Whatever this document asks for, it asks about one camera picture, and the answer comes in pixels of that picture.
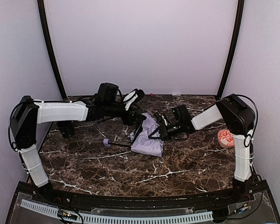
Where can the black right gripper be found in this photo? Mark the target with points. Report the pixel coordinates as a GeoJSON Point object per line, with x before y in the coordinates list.
{"type": "Point", "coordinates": [162, 131]}

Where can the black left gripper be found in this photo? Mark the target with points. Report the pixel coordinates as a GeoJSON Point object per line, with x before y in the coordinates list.
{"type": "Point", "coordinates": [135, 117]}

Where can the lavender folding umbrella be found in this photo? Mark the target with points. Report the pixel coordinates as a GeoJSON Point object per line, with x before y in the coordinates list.
{"type": "Point", "coordinates": [143, 145]}

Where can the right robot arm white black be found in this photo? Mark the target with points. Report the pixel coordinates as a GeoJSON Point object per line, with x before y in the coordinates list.
{"type": "Point", "coordinates": [238, 116]}

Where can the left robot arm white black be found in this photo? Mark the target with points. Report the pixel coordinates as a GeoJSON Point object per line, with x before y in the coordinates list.
{"type": "Point", "coordinates": [108, 102]}

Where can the red white patterned bowl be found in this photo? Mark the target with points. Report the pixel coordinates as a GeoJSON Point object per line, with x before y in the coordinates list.
{"type": "Point", "coordinates": [225, 138]}

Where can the dark mug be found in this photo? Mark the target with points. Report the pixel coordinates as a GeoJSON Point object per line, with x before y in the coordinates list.
{"type": "Point", "coordinates": [66, 128]}

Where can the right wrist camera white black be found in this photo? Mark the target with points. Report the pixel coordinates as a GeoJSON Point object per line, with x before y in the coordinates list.
{"type": "Point", "coordinates": [161, 119]}

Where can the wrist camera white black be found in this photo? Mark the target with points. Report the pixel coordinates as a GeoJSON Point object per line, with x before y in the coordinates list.
{"type": "Point", "coordinates": [161, 119]}
{"type": "Point", "coordinates": [133, 97]}

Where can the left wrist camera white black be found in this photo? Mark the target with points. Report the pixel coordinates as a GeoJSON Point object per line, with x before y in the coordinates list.
{"type": "Point", "coordinates": [133, 97]}

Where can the grey slotted cable duct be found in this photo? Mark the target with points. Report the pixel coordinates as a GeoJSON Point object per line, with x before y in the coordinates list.
{"type": "Point", "coordinates": [115, 217]}

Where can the right black corner post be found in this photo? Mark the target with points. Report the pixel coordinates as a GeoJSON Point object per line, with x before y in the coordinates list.
{"type": "Point", "coordinates": [232, 49]}

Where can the black corner post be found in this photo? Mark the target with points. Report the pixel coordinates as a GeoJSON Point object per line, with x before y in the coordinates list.
{"type": "Point", "coordinates": [49, 46]}
{"type": "Point", "coordinates": [232, 49]}

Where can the left black corner post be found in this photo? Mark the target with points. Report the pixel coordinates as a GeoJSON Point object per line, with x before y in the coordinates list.
{"type": "Point", "coordinates": [49, 46]}

